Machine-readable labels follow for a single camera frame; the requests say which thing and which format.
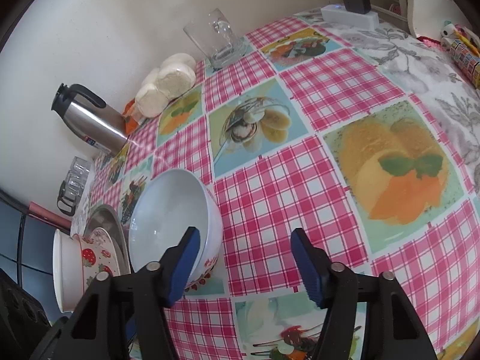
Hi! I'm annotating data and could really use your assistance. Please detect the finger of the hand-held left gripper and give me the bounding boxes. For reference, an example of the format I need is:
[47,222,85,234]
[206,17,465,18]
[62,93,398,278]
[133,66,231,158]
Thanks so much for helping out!
[125,304,139,349]

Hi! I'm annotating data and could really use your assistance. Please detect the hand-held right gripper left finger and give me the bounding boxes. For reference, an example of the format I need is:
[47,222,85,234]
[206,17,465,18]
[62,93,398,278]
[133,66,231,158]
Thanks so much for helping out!
[30,226,201,360]

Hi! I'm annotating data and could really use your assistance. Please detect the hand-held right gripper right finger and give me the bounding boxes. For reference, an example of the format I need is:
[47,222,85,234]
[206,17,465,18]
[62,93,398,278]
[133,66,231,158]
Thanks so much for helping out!
[290,228,437,360]

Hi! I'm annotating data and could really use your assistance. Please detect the white square bowl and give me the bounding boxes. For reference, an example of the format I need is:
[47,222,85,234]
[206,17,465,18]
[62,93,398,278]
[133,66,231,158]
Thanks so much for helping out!
[52,229,91,314]

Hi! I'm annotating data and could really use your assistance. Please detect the small white bowl red print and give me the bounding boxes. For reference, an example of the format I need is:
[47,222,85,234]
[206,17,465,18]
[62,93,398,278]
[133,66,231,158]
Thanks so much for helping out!
[128,169,224,289]

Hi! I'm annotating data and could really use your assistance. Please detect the strawberry print bowl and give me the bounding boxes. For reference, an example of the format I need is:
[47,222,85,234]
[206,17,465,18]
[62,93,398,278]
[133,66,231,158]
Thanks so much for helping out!
[73,232,122,289]

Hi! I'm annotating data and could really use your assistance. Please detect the large stainless steel plate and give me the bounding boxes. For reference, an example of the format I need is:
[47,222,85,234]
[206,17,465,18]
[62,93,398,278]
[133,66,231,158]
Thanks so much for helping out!
[82,204,130,274]

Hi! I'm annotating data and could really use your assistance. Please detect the dark blue cabinet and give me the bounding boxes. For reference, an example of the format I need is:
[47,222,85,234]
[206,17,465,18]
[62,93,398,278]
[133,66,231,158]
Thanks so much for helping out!
[0,191,72,297]

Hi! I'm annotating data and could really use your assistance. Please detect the pink checked fruit tablecloth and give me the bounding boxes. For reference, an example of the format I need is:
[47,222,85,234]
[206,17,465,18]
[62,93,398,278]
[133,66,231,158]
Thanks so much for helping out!
[90,5,480,360]

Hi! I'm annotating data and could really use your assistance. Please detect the pink board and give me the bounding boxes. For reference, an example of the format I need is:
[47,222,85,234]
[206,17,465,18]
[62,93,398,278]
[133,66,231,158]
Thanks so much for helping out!
[30,202,72,230]

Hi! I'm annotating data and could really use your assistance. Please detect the clear drinking glass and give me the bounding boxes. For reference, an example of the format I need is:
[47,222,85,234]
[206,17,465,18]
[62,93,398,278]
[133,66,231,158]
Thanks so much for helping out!
[65,172,89,196]
[71,156,94,176]

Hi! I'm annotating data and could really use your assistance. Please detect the orange snack packet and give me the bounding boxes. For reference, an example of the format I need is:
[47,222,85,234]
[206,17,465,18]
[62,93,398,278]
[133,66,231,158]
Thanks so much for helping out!
[123,99,149,136]

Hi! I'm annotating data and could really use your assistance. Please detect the stainless steel thermos jug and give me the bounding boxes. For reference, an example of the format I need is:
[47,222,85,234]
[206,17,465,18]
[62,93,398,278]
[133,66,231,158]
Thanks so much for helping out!
[51,83,130,156]

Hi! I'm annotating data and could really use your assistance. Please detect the bag of white steamed buns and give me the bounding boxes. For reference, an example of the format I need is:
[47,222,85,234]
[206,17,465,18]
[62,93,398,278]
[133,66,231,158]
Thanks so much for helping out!
[135,52,196,118]

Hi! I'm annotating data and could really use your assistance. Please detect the clear glass mug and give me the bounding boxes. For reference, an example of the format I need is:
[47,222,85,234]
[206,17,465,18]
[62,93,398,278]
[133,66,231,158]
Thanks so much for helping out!
[183,7,249,70]

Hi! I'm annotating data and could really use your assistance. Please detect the grey floral cloth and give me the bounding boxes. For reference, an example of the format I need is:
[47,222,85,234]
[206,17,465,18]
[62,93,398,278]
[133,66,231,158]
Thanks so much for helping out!
[296,7,480,196]

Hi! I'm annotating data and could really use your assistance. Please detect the white power strip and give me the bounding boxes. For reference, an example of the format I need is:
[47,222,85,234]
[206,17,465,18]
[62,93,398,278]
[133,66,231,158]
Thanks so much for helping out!
[320,4,379,29]

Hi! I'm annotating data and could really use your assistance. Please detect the colourful cube stick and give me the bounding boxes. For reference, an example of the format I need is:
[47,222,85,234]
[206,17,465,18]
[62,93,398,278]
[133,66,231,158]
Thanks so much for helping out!
[450,37,480,85]

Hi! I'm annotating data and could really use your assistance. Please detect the small white roll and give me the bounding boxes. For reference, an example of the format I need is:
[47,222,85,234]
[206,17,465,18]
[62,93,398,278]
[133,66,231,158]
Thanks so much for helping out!
[442,23,457,48]

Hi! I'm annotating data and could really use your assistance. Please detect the white wooden chair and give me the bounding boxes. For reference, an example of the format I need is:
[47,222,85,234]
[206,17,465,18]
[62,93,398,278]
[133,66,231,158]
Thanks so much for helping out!
[392,0,452,39]

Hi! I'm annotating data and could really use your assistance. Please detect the glass teapot black handle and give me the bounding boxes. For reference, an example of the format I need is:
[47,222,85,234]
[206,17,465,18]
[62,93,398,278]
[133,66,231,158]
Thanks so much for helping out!
[57,180,85,217]

